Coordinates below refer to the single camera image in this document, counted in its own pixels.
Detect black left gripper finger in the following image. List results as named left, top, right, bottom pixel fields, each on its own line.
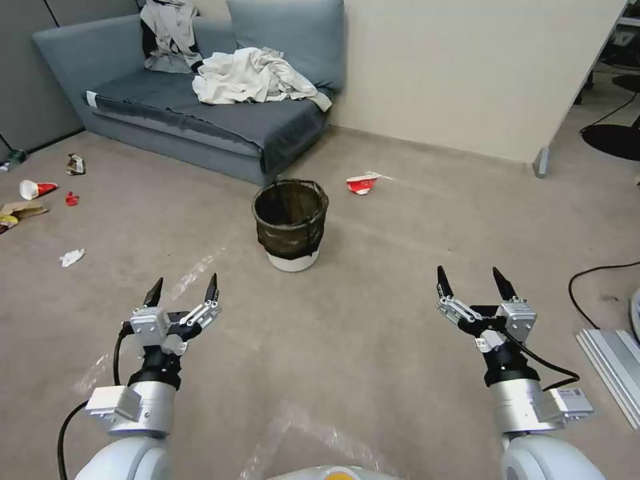
left=142, top=278, right=165, bottom=309
left=179, top=273, right=222, bottom=329

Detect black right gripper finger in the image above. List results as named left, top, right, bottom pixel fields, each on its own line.
left=493, top=267, right=521, bottom=304
left=435, top=265, right=477, bottom=325

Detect white round trash can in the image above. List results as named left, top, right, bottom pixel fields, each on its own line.
left=251, top=177, right=330, bottom=273

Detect black bin liner bag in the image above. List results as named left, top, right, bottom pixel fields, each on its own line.
left=251, top=177, right=330, bottom=262

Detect silver aluminium rails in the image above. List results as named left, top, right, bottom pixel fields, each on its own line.
left=575, top=329, right=640, bottom=432

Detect crushed red white paper cup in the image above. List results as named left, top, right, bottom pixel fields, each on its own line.
left=345, top=171, right=384, bottom=197

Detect white rounded device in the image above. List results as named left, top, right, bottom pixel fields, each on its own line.
left=627, top=289, right=640, bottom=347

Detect brown paper bag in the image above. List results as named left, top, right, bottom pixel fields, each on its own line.
left=0, top=199, right=50, bottom=222

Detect red white paper cone cup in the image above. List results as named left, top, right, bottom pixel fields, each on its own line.
left=19, top=179, right=59, bottom=201

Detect black round stand base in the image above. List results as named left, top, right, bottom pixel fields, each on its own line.
left=579, top=121, right=640, bottom=163

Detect white robot front shell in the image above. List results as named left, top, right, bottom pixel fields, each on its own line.
left=269, top=465, right=402, bottom=480

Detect green plastic bottle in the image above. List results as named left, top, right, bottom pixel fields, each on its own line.
left=0, top=149, right=26, bottom=174

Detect blue-grey fabric sofa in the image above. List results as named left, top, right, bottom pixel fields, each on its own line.
left=32, top=0, right=346, bottom=187

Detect crumpled white bed sheet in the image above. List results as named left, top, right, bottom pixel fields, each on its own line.
left=192, top=47, right=333, bottom=112

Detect grey and white jacket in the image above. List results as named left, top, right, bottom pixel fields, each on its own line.
left=139, top=0, right=204, bottom=75

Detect blue-grey sofa cushion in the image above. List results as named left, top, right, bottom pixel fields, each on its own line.
left=227, top=0, right=346, bottom=92

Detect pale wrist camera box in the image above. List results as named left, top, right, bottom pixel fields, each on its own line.
left=499, top=297, right=539, bottom=343
left=129, top=305, right=169, bottom=347

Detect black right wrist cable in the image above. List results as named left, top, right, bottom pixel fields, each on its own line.
left=502, top=327, right=581, bottom=389

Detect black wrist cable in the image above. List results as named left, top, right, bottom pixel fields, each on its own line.
left=502, top=327, right=581, bottom=389
left=56, top=322, right=133, bottom=480

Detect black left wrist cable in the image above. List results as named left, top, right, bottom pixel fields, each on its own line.
left=56, top=322, right=133, bottom=480

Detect black floor cable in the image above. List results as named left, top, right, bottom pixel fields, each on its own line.
left=568, top=261, right=640, bottom=331

